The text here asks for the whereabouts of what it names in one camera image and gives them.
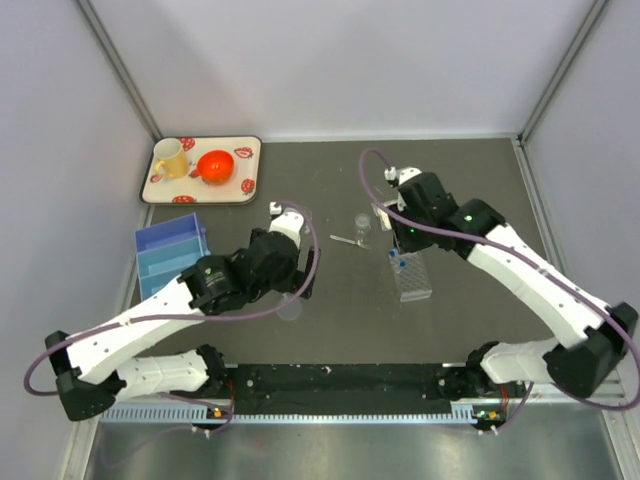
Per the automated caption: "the clear test tube rack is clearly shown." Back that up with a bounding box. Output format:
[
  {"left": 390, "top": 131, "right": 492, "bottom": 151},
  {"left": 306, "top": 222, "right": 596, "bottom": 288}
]
[{"left": 389, "top": 249, "right": 432, "bottom": 302}]

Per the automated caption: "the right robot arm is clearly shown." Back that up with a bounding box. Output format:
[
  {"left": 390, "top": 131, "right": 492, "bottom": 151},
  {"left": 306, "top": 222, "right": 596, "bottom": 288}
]
[{"left": 385, "top": 167, "right": 638, "bottom": 399}]

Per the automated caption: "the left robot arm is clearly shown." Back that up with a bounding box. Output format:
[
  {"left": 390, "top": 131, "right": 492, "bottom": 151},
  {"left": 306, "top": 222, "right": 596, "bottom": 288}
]
[{"left": 45, "top": 227, "right": 313, "bottom": 422}]

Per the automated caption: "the small glass bottle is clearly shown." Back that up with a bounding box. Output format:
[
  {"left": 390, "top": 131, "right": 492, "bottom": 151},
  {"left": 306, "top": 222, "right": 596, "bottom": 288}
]
[{"left": 354, "top": 213, "right": 371, "bottom": 244}]

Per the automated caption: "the strawberry pattern tray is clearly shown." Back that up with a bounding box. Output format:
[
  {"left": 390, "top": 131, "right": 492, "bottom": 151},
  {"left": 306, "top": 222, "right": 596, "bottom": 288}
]
[{"left": 140, "top": 136, "right": 262, "bottom": 205}]

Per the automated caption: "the blue plastic organizer box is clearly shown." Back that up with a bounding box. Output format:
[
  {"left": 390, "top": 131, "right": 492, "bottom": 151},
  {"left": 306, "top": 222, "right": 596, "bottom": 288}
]
[{"left": 135, "top": 213, "right": 210, "bottom": 301}]

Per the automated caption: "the orange bowl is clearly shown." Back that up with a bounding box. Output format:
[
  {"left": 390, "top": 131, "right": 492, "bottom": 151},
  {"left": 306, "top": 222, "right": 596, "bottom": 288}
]
[{"left": 196, "top": 150, "right": 235, "bottom": 185}]

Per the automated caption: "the yellow mug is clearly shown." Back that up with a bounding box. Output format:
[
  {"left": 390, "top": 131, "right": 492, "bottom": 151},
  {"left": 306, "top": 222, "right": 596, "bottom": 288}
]
[{"left": 153, "top": 138, "right": 189, "bottom": 178}]

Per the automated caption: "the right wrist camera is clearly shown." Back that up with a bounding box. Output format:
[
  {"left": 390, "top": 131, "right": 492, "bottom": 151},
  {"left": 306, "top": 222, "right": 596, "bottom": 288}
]
[{"left": 384, "top": 166, "right": 422, "bottom": 188}]

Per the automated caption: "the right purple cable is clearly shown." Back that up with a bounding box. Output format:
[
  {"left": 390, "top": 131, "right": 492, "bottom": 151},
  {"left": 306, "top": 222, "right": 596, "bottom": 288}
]
[{"left": 359, "top": 147, "right": 640, "bottom": 412}]

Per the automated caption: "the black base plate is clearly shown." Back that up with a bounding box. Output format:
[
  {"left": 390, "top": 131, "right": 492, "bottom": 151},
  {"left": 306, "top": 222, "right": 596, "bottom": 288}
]
[{"left": 169, "top": 362, "right": 506, "bottom": 416}]

